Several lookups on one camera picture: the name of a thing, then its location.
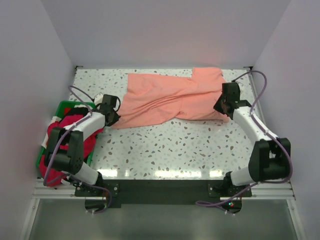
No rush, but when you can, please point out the salmon pink t shirt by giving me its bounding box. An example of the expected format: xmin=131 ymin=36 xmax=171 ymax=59
xmin=112 ymin=67 xmax=229 ymax=129

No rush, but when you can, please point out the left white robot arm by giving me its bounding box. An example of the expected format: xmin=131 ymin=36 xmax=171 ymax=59
xmin=43 ymin=94 xmax=121 ymax=196

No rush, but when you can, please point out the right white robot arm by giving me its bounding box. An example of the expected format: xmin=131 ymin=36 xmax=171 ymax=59
xmin=213 ymin=82 xmax=293 ymax=197

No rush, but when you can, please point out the black garment in basket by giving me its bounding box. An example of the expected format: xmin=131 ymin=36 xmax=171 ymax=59
xmin=64 ymin=107 xmax=89 ymax=118

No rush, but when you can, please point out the green plastic basket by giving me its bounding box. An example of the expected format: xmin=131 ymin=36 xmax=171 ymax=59
xmin=36 ymin=101 xmax=103 ymax=175

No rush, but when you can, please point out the red t shirt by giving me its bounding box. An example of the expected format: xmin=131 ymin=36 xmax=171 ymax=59
xmin=43 ymin=112 xmax=105 ymax=187

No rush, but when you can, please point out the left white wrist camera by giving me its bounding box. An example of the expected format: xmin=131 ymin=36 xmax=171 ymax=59
xmin=93 ymin=92 xmax=104 ymax=105

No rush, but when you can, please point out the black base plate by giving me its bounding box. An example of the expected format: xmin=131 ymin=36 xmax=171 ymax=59
xmin=73 ymin=179 xmax=245 ymax=210

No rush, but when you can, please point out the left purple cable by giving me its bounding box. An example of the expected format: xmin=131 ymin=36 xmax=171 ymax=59
xmin=42 ymin=85 xmax=112 ymax=214

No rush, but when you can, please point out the purple cable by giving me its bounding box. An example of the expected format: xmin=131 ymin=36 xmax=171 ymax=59
xmin=195 ymin=70 xmax=293 ymax=208
xmin=42 ymin=85 xmax=112 ymax=214

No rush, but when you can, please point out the aluminium frame rail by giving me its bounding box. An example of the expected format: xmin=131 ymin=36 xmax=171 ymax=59
xmin=32 ymin=179 xmax=295 ymax=203

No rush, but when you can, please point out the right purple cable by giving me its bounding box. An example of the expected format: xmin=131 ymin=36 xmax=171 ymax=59
xmin=195 ymin=70 xmax=293 ymax=208

